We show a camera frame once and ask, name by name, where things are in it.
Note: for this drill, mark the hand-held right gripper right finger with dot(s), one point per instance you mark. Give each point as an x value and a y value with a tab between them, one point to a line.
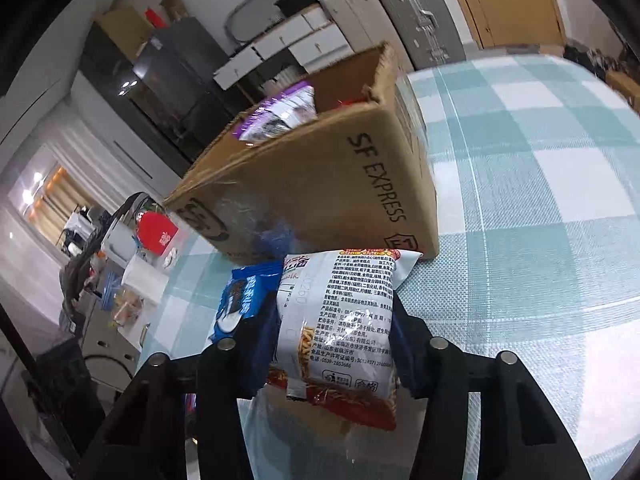
407	355

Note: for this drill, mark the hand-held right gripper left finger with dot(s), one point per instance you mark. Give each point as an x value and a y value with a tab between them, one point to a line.
260	355

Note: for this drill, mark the blue cookie packet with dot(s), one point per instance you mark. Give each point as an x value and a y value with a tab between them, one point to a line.
240	300

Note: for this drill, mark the white and red stick snack packet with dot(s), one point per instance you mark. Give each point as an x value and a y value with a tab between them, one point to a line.
345	320

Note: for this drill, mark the purple snack packet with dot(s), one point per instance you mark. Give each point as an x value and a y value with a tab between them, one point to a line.
275	115

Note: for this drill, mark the clear bag of bread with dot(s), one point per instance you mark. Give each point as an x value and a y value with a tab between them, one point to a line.
125	305

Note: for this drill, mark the red paper bag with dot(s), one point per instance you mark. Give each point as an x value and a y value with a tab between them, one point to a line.
156	19
157	234

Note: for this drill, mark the grey side cabinet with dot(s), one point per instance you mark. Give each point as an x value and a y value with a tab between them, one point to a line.
100	340

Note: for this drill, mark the white appliance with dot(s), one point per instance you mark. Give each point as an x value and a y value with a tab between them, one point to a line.
119	242

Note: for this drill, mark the blue checked tablecloth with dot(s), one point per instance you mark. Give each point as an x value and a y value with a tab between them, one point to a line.
525	160

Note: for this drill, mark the beige curtains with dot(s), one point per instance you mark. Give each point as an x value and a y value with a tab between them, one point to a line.
65	195

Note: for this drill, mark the grey refrigerator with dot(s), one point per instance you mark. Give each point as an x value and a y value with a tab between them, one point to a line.
185	75

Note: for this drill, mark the dark glass door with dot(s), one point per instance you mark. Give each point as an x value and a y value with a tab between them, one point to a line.
115	90

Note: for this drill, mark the white drawer dresser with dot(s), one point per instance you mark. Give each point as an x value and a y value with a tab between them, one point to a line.
300	35

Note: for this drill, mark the white suitcase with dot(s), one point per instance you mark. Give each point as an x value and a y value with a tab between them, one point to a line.
365	20

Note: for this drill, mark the silver suitcase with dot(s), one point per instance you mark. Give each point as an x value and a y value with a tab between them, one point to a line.
425	15

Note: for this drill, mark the white framed oval mirror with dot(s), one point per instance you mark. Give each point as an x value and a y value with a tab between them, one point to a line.
250	12

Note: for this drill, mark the small brown cardboard box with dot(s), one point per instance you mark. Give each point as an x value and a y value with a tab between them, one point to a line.
625	90

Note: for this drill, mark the cardboard box on refrigerator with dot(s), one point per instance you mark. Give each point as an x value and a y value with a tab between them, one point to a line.
122	30

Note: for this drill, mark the black shoes pile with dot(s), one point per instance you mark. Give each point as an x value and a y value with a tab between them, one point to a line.
600	57

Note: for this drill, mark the tall brown box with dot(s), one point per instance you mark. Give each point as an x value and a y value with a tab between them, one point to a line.
174	7

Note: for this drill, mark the wooden door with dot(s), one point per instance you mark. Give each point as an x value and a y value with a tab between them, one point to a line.
505	0

